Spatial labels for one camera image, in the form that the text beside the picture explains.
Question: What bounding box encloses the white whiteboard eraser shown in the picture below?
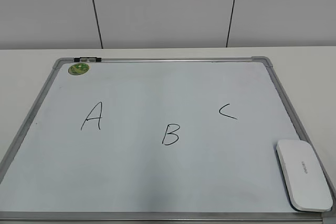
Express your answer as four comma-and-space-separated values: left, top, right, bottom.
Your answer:
276, 140, 333, 212

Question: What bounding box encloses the white framed whiteboard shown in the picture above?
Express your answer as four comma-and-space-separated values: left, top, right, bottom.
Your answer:
1, 57, 335, 223

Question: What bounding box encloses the round green magnet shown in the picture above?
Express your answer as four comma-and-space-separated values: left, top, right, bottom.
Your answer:
68, 63, 90, 76

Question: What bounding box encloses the black silver marker clip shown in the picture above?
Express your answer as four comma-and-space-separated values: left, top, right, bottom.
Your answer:
73, 57, 102, 62

